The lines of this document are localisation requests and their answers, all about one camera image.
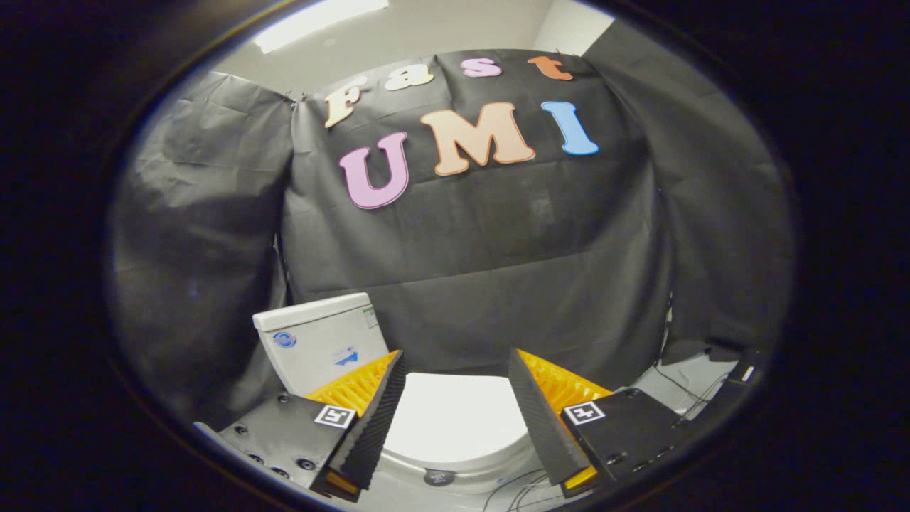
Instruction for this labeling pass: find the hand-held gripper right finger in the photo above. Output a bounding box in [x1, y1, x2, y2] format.
[508, 347, 701, 498]

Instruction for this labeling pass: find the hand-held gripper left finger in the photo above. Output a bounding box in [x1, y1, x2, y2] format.
[193, 348, 407, 503]

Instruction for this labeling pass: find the white toilet tank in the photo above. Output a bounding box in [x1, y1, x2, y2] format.
[252, 292, 390, 397]

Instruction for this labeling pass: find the black backdrop cloth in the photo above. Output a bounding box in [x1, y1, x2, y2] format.
[110, 18, 796, 427]

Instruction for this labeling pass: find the black equipment box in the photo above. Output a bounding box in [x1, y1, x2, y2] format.
[707, 347, 767, 407]

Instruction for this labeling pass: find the tangle of thin cables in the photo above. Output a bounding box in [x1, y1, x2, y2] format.
[482, 468, 569, 512]

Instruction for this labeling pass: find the thin black cable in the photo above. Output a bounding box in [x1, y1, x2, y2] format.
[653, 363, 740, 422]

